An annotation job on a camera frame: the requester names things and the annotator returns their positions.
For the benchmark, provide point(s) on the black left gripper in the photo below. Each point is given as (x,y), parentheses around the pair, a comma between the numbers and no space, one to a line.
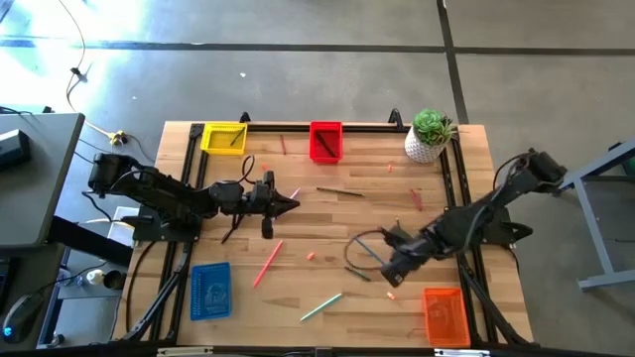
(260,201)

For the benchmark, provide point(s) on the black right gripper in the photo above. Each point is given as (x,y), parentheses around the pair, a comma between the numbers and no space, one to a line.
(412,250)

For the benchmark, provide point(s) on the blue pencil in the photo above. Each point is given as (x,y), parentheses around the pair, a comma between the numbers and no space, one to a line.
(369,250)

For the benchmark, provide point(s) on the olive brown pencil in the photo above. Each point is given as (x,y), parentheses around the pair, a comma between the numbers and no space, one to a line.
(340,192)

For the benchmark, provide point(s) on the red crayon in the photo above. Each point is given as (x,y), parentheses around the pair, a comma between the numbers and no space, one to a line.
(416,199)

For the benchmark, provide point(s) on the brown crayon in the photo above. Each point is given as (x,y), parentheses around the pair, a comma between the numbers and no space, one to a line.
(283,145)

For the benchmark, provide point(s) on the red plastic bin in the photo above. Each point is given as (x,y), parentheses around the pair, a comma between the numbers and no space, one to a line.
(330,154)

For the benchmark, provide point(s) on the black pen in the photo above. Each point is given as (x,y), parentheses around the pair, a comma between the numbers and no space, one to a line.
(326,145)

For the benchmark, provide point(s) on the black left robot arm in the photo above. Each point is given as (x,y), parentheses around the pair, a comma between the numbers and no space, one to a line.
(164,191)

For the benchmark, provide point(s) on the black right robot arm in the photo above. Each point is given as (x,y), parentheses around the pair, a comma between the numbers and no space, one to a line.
(471,223)

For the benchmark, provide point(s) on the pinkish red pencil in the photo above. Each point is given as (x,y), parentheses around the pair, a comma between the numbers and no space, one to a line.
(268,263)

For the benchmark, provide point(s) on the dark brown pencil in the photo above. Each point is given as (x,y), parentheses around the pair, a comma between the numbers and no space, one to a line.
(229,233)

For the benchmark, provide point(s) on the orange plastic bin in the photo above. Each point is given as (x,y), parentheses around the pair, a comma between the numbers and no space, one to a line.
(446,317)

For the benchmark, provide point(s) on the mint green pen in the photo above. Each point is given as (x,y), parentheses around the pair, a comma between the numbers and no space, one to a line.
(321,307)

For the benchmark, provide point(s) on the yellow plastic bin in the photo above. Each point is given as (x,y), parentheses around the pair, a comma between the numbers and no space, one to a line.
(218,141)

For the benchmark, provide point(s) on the blue plastic bin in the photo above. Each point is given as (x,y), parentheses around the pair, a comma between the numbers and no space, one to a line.
(211,291)

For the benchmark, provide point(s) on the white pot with succulent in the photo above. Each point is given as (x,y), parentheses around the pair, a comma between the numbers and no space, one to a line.
(426,141)

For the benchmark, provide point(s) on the yellow plug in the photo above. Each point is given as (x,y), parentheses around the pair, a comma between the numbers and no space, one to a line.
(117,137)

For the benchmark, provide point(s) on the black round container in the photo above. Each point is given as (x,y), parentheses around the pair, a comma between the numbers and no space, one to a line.
(114,280)

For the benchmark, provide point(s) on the black desk base beam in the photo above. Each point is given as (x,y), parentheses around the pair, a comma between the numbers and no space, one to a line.
(84,240)

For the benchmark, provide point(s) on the white cup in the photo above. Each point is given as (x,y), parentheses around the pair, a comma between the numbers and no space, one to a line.
(94,276)

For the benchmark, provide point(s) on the blue grey bench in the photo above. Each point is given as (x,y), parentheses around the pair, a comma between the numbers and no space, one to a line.
(595,233)

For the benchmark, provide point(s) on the grey desk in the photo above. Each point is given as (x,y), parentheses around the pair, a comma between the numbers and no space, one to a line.
(35,178)

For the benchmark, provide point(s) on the black desktop device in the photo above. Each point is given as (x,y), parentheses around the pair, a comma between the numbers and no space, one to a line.
(12,149)

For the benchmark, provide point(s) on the black computer mouse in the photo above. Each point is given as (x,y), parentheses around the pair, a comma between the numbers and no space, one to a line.
(22,317)

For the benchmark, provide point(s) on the black aluminium frame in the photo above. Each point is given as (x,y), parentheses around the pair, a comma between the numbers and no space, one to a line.
(288,128)

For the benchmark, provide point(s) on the silver bracket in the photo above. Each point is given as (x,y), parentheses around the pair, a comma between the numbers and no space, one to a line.
(461,352)
(184,351)

